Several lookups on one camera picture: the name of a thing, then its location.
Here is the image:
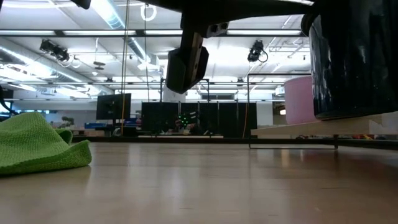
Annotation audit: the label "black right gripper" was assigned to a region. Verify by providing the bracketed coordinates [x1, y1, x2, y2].
[136, 0, 315, 95]

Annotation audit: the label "purple plastic mug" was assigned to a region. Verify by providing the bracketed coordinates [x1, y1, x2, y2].
[284, 75, 318, 126]

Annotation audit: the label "black mug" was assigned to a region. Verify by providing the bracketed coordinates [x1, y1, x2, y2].
[300, 0, 398, 121]

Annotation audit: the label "device with green lights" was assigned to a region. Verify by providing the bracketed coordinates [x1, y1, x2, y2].
[178, 111, 199, 128]

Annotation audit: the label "black partition panels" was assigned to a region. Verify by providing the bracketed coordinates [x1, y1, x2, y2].
[141, 101, 258, 138]

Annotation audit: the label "black ceiling-mounted device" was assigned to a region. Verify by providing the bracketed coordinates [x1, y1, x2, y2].
[247, 39, 269, 63]
[39, 39, 70, 62]

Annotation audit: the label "black computer monitor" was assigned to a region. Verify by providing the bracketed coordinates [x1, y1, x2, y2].
[95, 93, 132, 121]

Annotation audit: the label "green microfibre cloth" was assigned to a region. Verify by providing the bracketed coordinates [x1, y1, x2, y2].
[0, 111, 93, 177]

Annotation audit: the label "white ring ceiling light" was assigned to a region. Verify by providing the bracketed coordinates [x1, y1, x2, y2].
[139, 2, 158, 22]

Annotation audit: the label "black metal table frame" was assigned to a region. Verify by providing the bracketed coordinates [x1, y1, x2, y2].
[71, 135, 398, 151]

